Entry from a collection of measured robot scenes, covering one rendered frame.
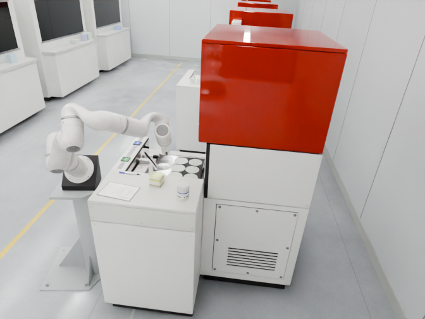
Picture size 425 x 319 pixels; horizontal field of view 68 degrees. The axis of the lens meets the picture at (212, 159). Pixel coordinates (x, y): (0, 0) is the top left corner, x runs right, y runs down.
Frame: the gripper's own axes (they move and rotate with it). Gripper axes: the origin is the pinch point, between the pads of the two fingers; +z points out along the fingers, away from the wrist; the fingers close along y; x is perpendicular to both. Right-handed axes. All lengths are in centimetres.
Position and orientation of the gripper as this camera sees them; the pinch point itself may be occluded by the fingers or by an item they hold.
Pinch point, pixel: (166, 149)
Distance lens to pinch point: 195.0
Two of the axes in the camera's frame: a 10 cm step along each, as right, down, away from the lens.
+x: 9.9, -1.1, 1.0
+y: 1.3, 9.6, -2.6
